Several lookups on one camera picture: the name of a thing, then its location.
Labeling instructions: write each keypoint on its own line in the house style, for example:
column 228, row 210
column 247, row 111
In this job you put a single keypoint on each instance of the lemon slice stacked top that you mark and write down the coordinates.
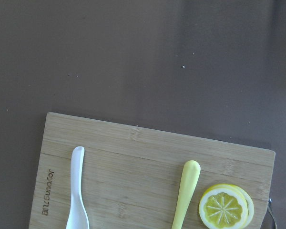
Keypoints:
column 223, row 208

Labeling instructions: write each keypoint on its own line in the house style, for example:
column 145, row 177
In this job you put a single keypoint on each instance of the lemon slice stacked bottom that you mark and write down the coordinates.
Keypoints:
column 250, row 204

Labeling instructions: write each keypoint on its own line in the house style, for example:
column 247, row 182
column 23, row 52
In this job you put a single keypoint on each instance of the yellow plastic knife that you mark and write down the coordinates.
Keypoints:
column 189, row 179

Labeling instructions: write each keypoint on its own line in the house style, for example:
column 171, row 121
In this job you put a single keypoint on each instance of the bamboo cutting board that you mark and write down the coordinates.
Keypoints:
column 131, row 175

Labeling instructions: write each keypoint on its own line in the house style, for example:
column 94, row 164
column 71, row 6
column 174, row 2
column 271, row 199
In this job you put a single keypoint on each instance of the lemon slice stacked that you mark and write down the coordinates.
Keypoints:
column 223, row 208
column 250, row 204

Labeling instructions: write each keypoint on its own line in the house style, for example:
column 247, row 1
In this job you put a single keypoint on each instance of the white plastic spoon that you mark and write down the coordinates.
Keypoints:
column 78, row 218

